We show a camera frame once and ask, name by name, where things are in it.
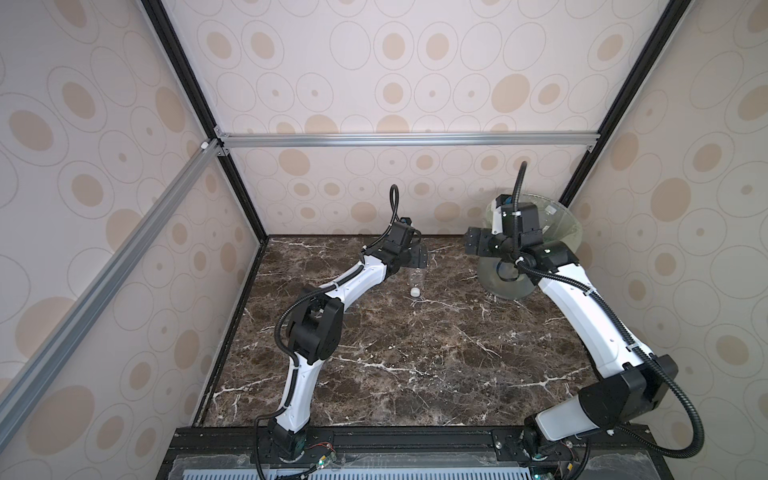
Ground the black corner post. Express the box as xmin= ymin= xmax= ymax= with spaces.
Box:
xmin=140 ymin=0 xmax=269 ymax=243
xmin=559 ymin=0 xmax=693 ymax=207

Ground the black right corner post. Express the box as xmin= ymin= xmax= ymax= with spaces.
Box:
xmin=559 ymin=0 xmax=693 ymax=207

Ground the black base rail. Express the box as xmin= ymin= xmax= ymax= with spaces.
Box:
xmin=157 ymin=426 xmax=672 ymax=479

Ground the black left corner post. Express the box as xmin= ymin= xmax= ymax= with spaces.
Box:
xmin=140 ymin=0 xmax=269 ymax=243

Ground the diagonal aluminium left rail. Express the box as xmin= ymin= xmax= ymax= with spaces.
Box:
xmin=1 ymin=138 xmax=223 ymax=449

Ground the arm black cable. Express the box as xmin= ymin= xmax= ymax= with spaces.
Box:
xmin=253 ymin=184 xmax=402 ymax=480
xmin=494 ymin=160 xmax=706 ymax=460

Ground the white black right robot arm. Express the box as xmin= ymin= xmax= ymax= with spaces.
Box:
xmin=465 ymin=195 xmax=678 ymax=443

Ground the mesh bin with green liner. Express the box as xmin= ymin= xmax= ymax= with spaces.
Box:
xmin=476 ymin=193 xmax=583 ymax=301

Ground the horizontal aluminium back rail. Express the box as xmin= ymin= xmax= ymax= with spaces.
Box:
xmin=221 ymin=131 xmax=600 ymax=149

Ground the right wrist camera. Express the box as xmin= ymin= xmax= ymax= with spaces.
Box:
xmin=490 ymin=200 xmax=504 ymax=235

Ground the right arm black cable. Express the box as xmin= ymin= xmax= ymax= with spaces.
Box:
xmin=494 ymin=160 xmax=706 ymax=460

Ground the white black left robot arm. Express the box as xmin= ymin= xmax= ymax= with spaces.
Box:
xmin=261 ymin=217 xmax=427 ymax=458

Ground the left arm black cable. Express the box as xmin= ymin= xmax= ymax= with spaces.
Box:
xmin=253 ymin=184 xmax=402 ymax=480

